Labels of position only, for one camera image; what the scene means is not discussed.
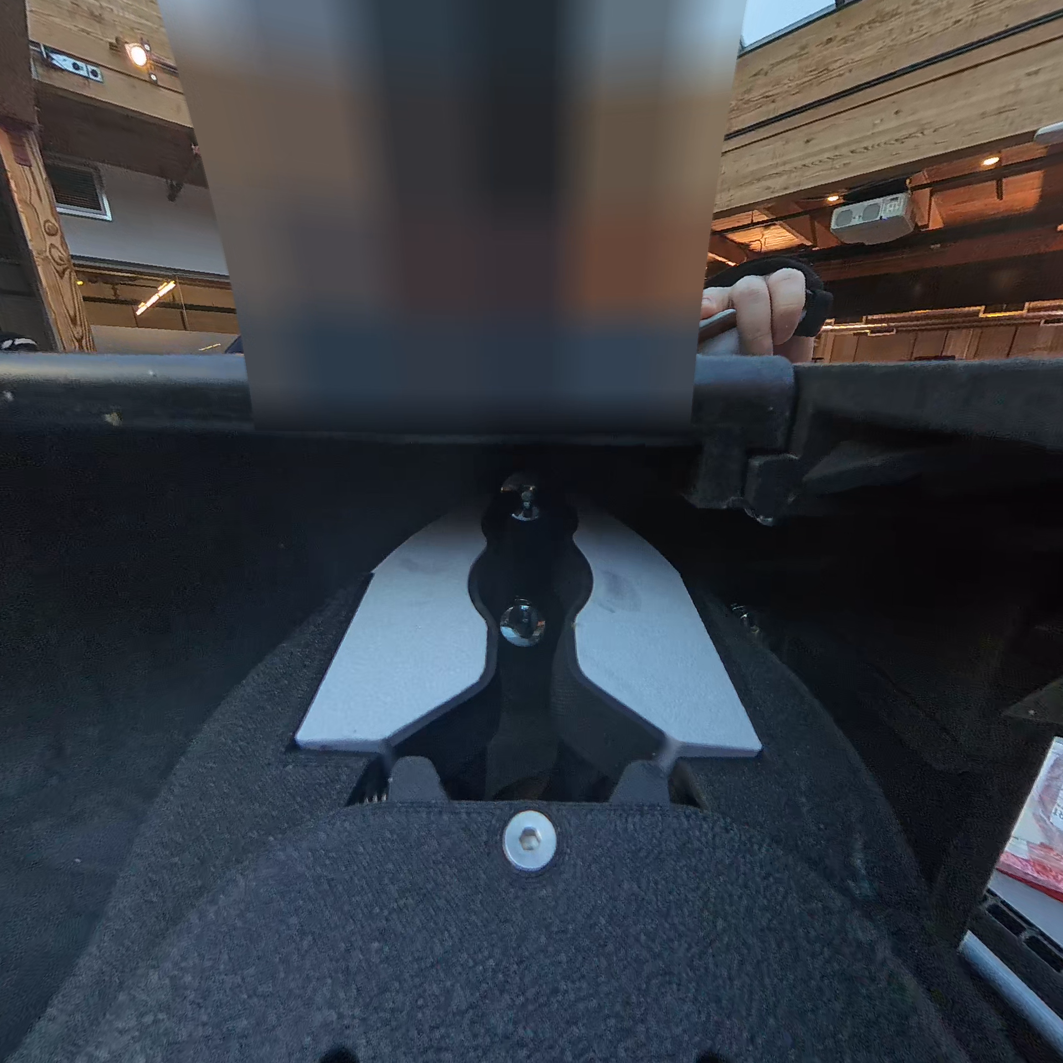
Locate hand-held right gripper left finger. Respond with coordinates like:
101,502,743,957
295,507,504,786

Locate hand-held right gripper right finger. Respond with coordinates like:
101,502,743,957
566,507,763,786

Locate person's left hand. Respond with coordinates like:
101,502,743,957
701,270,816,364

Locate white ceiling box device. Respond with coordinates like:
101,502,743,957
830,191,920,245

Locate black plastic crate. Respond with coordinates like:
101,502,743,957
0,353,1063,1063

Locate red printed packet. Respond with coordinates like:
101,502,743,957
995,735,1063,900

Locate white metal rod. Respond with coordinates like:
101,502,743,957
957,930,1063,1052

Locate wooden pillar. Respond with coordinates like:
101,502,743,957
0,116,94,352

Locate skylight window frame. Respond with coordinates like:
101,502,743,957
739,0,842,48

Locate white wall vent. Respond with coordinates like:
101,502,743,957
45,158,113,222

